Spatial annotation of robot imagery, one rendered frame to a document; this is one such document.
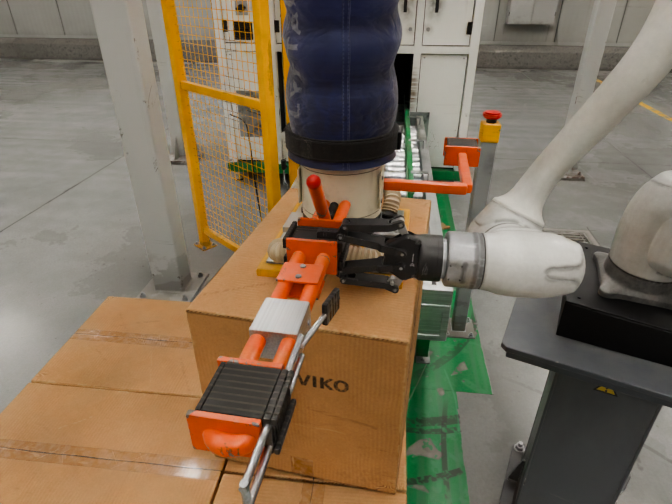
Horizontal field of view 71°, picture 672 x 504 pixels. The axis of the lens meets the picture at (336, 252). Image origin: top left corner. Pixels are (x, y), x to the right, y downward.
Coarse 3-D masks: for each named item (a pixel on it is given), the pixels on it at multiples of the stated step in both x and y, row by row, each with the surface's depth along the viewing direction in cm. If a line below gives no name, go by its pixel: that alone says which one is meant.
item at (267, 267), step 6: (300, 204) 119; (294, 210) 118; (300, 210) 116; (282, 234) 105; (264, 258) 97; (264, 264) 95; (270, 264) 95; (276, 264) 95; (282, 264) 95; (258, 270) 94; (264, 270) 94; (270, 270) 93; (276, 270) 93; (270, 276) 94; (276, 276) 94
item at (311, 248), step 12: (300, 228) 81; (312, 228) 81; (336, 228) 80; (288, 240) 75; (300, 240) 74; (312, 240) 74; (324, 240) 74; (288, 252) 76; (312, 252) 75; (324, 252) 75; (336, 252) 74; (336, 264) 75
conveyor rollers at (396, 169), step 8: (416, 144) 307; (400, 152) 293; (416, 152) 299; (392, 160) 285; (400, 160) 284; (416, 160) 283; (392, 168) 270; (400, 168) 269; (416, 168) 268; (384, 176) 262; (392, 176) 262; (400, 176) 261; (416, 176) 260; (416, 192) 238
